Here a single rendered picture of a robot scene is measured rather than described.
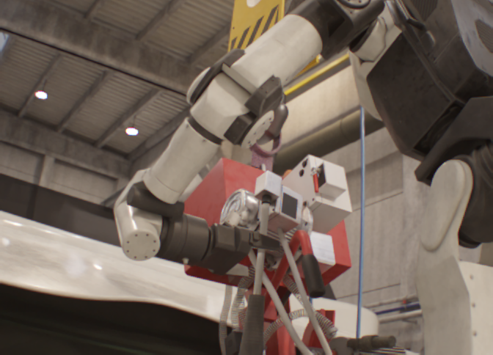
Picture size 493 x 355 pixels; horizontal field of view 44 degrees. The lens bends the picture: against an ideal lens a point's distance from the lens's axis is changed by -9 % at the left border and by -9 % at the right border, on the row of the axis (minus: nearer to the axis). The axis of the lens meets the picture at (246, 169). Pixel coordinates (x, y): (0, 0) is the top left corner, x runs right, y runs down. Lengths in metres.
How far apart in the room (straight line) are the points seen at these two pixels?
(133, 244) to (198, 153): 0.18
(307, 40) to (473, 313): 0.53
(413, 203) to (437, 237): 10.28
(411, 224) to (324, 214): 9.59
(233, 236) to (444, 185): 0.40
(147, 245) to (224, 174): 0.59
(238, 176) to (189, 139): 0.64
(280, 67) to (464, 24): 0.33
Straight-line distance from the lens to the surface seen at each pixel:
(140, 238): 1.07
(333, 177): 1.54
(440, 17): 1.13
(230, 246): 1.15
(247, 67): 1.04
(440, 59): 1.09
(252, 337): 1.29
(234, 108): 1.03
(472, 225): 1.00
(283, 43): 1.07
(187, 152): 1.04
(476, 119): 1.01
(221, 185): 1.63
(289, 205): 1.42
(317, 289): 1.26
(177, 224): 1.11
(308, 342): 1.52
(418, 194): 11.22
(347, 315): 4.24
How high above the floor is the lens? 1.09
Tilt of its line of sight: 23 degrees up
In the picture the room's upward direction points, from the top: 6 degrees clockwise
